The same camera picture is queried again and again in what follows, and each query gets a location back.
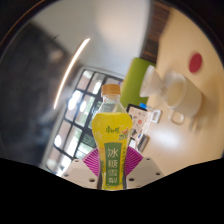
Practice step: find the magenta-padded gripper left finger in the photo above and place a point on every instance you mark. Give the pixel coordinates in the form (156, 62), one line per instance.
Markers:
(78, 173)

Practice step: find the small white device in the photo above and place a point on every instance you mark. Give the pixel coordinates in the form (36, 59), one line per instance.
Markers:
(156, 116)

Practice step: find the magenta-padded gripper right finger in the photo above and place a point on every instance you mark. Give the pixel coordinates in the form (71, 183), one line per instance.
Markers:
(146, 171)

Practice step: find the green upholstered bench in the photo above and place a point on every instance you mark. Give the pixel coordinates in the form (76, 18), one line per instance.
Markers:
(133, 83)

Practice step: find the small dark flat box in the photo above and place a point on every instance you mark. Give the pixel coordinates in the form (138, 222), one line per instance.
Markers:
(142, 142)

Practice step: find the white ribbed mug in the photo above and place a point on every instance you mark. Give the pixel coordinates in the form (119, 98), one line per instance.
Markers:
(185, 96)

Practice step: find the small blue-capped bottle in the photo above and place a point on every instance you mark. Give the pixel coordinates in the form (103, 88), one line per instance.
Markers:
(143, 106)

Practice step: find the yellow drink bottle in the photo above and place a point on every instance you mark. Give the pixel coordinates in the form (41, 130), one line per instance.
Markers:
(111, 133)

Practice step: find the flat round red coaster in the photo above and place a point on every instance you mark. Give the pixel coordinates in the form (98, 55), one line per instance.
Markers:
(195, 62)

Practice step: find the dark-framed grid window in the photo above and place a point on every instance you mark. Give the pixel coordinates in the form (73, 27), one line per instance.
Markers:
(76, 123)

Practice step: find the white footed bowl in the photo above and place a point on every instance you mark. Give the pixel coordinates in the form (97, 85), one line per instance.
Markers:
(151, 83)

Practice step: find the sticker-covered black tablet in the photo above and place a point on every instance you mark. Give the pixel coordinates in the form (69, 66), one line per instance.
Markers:
(140, 120)

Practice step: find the long linear ceiling light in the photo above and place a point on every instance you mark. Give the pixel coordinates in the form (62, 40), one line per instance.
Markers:
(71, 66)

